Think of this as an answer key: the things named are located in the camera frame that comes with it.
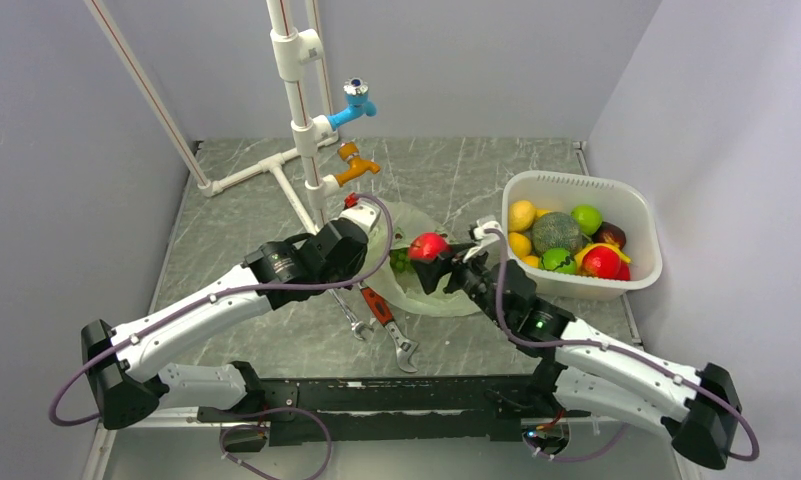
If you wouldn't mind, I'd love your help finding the white pipe frame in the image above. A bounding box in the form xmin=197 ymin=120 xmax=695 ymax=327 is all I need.
xmin=85 ymin=0 xmax=348 ymax=233

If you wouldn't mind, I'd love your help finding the yellow banana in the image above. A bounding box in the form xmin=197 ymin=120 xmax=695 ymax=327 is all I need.
xmin=574 ymin=243 xmax=632 ymax=267

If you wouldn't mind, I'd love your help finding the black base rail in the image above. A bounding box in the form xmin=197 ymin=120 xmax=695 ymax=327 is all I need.
xmin=197 ymin=375 xmax=563 ymax=446

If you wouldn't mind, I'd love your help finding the red fake apple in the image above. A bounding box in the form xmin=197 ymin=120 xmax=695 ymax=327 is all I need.
xmin=407 ymin=232 xmax=450 ymax=261

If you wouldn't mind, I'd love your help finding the silver combination wrench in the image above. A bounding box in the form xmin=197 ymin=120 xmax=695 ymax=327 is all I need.
xmin=329 ymin=290 xmax=373 ymax=342

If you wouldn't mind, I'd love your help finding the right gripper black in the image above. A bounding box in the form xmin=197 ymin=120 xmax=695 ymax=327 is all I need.
xmin=412 ymin=242 xmax=509 ymax=327

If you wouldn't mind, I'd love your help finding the pale green plastic bag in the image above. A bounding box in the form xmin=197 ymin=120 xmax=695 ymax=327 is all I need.
xmin=363 ymin=201 xmax=484 ymax=318

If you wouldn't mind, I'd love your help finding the yellow lemon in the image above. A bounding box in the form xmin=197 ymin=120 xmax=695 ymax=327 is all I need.
xmin=508 ymin=232 xmax=533 ymax=259
xmin=507 ymin=200 xmax=537 ymax=233

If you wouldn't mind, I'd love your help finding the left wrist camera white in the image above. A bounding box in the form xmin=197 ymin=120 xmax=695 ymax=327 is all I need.
xmin=339 ymin=193 xmax=382 ymax=234

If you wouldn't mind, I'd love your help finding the purple cable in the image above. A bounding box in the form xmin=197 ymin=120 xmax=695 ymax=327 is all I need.
xmin=492 ymin=228 xmax=760 ymax=464
xmin=48 ymin=193 xmax=396 ymax=480

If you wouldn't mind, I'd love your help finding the light green lime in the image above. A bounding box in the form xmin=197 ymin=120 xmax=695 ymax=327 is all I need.
xmin=571 ymin=204 xmax=604 ymax=237

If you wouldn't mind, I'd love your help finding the orange faucet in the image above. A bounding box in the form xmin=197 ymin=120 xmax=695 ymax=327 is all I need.
xmin=334 ymin=142 xmax=381 ymax=186

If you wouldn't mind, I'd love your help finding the yellow lemon lower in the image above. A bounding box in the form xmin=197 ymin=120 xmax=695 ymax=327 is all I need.
xmin=508 ymin=232 xmax=533 ymax=259

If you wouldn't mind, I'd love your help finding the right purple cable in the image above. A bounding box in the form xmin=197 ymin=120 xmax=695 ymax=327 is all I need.
xmin=492 ymin=228 xmax=760 ymax=464

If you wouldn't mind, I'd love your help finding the yellow lemon upper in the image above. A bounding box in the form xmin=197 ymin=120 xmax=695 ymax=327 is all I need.
xmin=507 ymin=200 xmax=537 ymax=233

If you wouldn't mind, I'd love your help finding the red handled adjustable wrench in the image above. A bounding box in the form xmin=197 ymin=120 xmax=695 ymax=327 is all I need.
xmin=360 ymin=285 xmax=418 ymax=374

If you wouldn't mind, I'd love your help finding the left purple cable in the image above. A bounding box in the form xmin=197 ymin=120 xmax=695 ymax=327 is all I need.
xmin=48 ymin=193 xmax=396 ymax=480

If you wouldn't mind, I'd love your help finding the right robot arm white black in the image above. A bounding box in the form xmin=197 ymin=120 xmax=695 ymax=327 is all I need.
xmin=408 ymin=249 xmax=742 ymax=470

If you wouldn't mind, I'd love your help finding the red apple in basket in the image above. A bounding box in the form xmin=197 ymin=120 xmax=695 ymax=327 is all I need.
xmin=581 ymin=250 xmax=623 ymax=279

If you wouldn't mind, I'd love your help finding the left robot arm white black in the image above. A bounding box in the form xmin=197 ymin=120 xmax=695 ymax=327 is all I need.
xmin=81 ymin=209 xmax=379 ymax=430

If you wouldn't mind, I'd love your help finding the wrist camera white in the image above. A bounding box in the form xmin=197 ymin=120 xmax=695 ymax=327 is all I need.
xmin=339 ymin=193 xmax=382 ymax=234
xmin=463 ymin=215 xmax=504 ymax=263

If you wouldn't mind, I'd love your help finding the white plastic basket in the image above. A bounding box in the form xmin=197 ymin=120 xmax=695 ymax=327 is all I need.
xmin=502 ymin=171 xmax=663 ymax=300

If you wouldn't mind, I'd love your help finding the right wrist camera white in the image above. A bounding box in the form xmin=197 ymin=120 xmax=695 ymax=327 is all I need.
xmin=463 ymin=215 xmax=504 ymax=263

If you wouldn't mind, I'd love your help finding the blue faucet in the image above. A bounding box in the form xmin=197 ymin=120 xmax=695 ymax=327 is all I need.
xmin=327 ymin=77 xmax=377 ymax=131

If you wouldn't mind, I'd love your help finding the dark red plum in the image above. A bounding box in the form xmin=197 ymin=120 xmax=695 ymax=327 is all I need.
xmin=592 ymin=221 xmax=627 ymax=250

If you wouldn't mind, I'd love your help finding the green striped ball fruit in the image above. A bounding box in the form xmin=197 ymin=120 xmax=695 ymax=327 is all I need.
xmin=540 ymin=248 xmax=578 ymax=275

